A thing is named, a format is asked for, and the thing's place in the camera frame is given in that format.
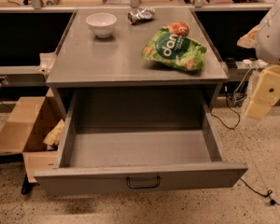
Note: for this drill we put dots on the open cardboard box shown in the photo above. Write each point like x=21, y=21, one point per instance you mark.
x=28, y=124

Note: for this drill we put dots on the grey top drawer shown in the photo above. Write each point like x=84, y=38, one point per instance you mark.
x=112, y=134

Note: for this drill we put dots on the white ceramic bowl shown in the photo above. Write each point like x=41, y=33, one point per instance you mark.
x=102, y=24

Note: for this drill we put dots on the crumpled silver foil bag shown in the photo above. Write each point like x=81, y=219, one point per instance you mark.
x=141, y=14

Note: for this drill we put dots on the green chip bag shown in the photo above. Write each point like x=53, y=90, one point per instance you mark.
x=176, y=51

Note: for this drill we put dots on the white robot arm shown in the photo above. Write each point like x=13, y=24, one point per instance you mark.
x=265, y=40

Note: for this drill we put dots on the yellow packet in box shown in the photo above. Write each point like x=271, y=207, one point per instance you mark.
x=54, y=136

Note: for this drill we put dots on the black top drawer handle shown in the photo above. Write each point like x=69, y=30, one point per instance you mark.
x=143, y=183

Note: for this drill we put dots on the white power strip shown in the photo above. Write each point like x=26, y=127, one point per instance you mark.
x=252, y=63

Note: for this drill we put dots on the wall power outlet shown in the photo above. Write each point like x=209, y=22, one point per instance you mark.
x=3, y=81

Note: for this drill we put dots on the grey drawer cabinet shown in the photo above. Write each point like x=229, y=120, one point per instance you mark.
x=87, y=61

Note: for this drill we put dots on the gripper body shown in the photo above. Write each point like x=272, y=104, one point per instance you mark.
x=274, y=37

